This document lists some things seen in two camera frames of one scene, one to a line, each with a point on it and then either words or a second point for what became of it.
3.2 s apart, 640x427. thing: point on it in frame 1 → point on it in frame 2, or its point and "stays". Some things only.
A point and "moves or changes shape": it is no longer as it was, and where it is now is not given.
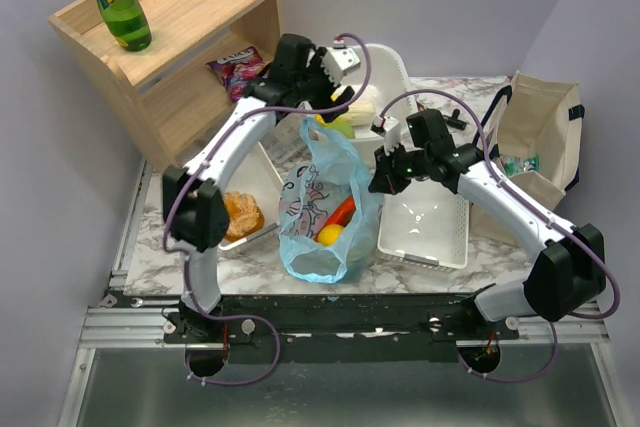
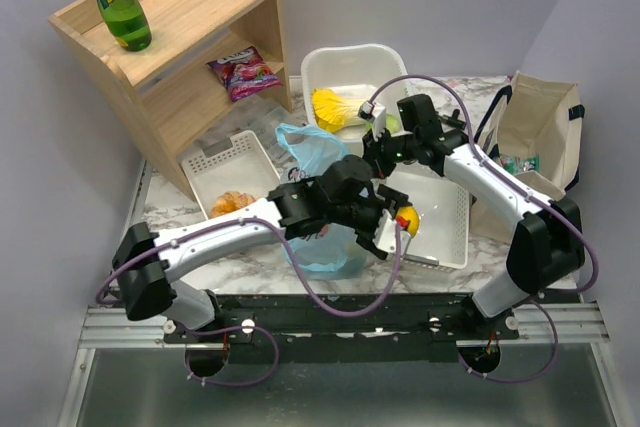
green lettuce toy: [343, 126] moves or changes shape
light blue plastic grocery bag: [331, 173] moves or changes shape
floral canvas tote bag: [532, 140] stays
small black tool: [454, 121] stays
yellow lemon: [330, 234] → [410, 213]
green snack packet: [512, 165] stays
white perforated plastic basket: [425, 222] stays
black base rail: [330, 328] stays
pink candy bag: [236, 69] stays
